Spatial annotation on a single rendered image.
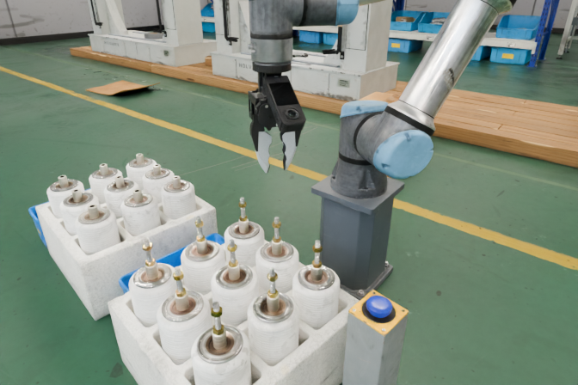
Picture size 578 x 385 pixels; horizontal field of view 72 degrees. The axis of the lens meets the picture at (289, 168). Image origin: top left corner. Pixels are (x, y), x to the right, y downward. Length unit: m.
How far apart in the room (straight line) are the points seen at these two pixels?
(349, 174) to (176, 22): 3.16
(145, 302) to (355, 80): 2.08
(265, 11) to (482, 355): 0.90
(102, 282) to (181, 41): 3.11
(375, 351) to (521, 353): 0.54
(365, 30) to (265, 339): 2.17
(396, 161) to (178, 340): 0.54
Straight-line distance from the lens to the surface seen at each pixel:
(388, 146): 0.83
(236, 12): 3.46
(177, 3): 3.98
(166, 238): 1.17
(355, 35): 2.68
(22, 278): 1.45
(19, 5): 7.19
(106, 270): 1.13
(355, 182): 1.00
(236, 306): 0.83
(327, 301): 0.82
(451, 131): 2.38
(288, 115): 0.67
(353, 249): 1.08
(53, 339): 1.21
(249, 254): 0.96
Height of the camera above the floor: 0.79
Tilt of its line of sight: 25 degrees down
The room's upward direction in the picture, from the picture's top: straight up
